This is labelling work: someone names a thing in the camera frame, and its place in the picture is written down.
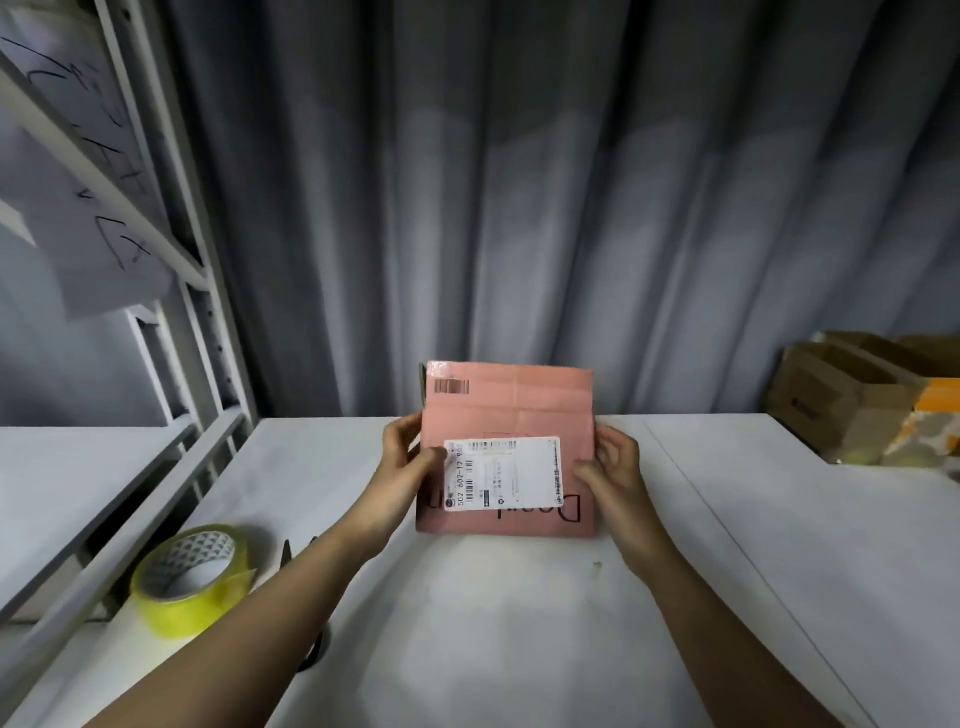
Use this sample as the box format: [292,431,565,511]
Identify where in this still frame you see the person's right hand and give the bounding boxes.
[571,423,681,588]

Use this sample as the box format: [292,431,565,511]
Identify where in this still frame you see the person's left hand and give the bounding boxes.
[333,412,450,563]

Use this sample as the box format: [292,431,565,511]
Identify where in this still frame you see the pink lettered cardboard box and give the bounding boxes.
[414,358,600,540]

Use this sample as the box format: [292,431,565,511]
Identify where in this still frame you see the black scissors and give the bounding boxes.
[277,535,333,675]

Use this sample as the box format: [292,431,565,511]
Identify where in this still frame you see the yellow tape roll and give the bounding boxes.
[127,522,261,644]

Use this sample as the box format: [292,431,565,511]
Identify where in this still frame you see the small brown labelled carton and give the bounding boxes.
[763,339,933,468]

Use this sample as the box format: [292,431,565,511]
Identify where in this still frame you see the orange and white carton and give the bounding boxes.
[888,376,960,473]

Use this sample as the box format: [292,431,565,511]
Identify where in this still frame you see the person's left forearm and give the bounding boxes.
[88,528,372,728]

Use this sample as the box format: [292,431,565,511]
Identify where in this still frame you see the person's right forearm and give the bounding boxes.
[634,546,882,728]

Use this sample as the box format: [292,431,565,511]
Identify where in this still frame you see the white metal shelf rack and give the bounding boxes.
[0,0,258,714]

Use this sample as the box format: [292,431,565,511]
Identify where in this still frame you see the handwritten paper sheet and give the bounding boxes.
[0,12,170,200]
[21,138,180,321]

